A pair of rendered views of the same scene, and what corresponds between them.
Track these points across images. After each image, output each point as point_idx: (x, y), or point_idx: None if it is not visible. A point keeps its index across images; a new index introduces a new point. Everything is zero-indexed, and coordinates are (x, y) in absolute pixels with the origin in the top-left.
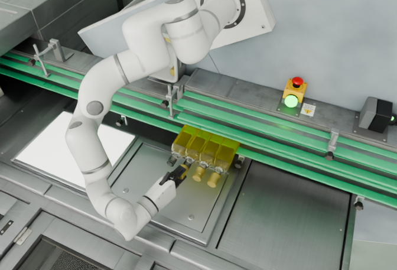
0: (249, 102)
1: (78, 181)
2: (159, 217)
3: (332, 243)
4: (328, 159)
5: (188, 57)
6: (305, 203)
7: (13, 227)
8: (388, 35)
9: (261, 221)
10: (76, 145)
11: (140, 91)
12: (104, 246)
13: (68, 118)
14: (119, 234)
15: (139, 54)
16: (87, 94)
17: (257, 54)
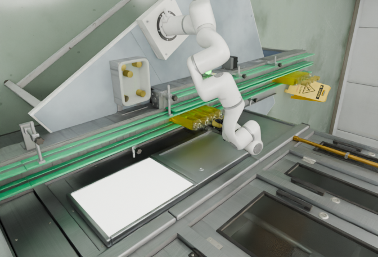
0: None
1: (176, 191)
2: (233, 157)
3: (265, 120)
4: (245, 76)
5: None
6: (240, 120)
7: (202, 247)
8: (220, 22)
9: None
10: (233, 80)
11: (130, 121)
12: (242, 193)
13: (86, 192)
14: (257, 150)
15: (212, 22)
16: (225, 41)
17: (179, 57)
